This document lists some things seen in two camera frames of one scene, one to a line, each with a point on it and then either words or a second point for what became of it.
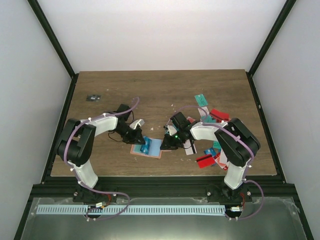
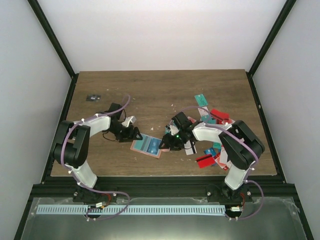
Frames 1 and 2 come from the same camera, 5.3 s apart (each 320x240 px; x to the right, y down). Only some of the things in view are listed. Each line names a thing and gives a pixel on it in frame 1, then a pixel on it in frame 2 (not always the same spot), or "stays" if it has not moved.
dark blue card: (145, 147) to (153, 147)
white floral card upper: (202, 112) stays
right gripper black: (169, 145) stays
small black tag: (93, 98) stays
